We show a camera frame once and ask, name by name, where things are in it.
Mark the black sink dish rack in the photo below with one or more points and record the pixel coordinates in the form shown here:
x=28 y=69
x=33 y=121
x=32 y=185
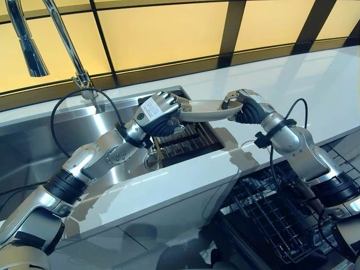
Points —
x=185 y=140

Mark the small cream plate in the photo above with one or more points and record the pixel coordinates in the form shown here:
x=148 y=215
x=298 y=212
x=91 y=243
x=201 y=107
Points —
x=208 y=111

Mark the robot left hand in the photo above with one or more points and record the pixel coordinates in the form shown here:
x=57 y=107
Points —
x=157 y=112

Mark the chrome pull-down faucet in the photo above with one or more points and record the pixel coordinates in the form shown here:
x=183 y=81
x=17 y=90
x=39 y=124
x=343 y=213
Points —
x=70 y=47

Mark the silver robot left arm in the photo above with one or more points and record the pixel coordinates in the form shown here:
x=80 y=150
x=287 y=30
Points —
x=84 y=153

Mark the stainless steel sink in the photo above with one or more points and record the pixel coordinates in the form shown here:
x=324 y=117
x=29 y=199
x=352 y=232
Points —
x=33 y=135

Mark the round sink drain strainer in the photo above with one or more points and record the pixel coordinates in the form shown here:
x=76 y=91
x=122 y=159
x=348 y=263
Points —
x=152 y=161

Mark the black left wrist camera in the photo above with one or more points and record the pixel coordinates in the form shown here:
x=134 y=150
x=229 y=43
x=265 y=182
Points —
x=146 y=143

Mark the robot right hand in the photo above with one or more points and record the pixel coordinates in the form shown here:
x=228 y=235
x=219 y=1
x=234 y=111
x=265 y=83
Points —
x=253 y=111

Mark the black built-in dishwasher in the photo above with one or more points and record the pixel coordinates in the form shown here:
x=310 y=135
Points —
x=230 y=225

